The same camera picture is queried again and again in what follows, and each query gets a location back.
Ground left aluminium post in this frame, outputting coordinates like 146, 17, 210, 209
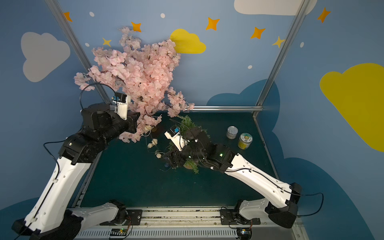
44, 0, 114, 106

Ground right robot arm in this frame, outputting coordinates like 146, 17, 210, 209
161, 126, 303, 229

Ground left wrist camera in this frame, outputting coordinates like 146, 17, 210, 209
113, 93, 131, 120

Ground silver tin can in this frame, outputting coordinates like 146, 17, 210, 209
226, 126, 239, 140

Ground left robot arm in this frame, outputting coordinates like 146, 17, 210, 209
12, 92, 140, 240

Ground aluminium front rail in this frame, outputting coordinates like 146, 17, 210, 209
75, 207, 309, 240

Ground right aluminium post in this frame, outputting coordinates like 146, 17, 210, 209
255, 0, 311, 112

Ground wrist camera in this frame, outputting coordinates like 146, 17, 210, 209
165, 126, 188, 152
113, 93, 131, 120

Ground pink cherry blossom tree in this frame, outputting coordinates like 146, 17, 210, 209
74, 27, 195, 143

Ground aluminium rail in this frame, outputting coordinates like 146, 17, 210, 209
105, 104, 264, 113
75, 207, 309, 240

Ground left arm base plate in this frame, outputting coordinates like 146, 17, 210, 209
100, 209, 143, 226

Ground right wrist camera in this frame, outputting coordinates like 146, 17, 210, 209
165, 126, 188, 152

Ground aluminium back rail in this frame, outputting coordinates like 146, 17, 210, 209
105, 104, 264, 113

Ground aluminium post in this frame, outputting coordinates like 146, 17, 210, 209
255, 0, 311, 112
44, 0, 114, 106

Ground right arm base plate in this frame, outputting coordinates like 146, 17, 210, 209
220, 207, 261, 225

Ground small green christmas tree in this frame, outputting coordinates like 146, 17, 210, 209
170, 116, 211, 175

